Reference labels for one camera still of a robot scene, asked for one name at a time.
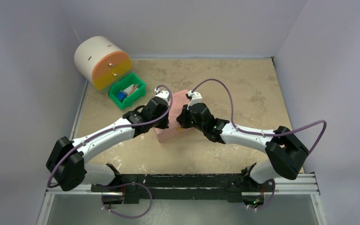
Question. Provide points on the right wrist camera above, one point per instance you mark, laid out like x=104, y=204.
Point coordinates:
x=194, y=97

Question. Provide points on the blue item in bin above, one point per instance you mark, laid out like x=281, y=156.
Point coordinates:
x=121, y=95

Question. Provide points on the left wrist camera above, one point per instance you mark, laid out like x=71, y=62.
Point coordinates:
x=163, y=94

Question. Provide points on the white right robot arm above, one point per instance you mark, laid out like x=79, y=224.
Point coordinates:
x=286, y=153

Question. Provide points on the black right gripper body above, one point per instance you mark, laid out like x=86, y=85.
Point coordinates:
x=184, y=118

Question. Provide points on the white cylindrical drawer cabinet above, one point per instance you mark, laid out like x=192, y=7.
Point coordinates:
x=101, y=62

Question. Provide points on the pink jewelry box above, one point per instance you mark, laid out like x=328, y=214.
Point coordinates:
x=174, y=129

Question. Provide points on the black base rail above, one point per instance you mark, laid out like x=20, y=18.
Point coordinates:
x=231, y=187

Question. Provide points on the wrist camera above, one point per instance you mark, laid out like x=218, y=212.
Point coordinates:
x=194, y=97
x=163, y=94

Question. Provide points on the white tube in bin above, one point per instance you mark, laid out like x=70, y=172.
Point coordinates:
x=128, y=89

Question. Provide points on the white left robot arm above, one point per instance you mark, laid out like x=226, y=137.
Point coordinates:
x=68, y=158

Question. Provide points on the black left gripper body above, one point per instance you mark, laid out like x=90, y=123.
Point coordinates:
x=162, y=123

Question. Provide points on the aluminium extrusion frame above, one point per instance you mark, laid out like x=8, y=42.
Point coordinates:
x=304, y=184

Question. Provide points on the green plastic bin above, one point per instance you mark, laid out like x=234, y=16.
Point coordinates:
x=130, y=79

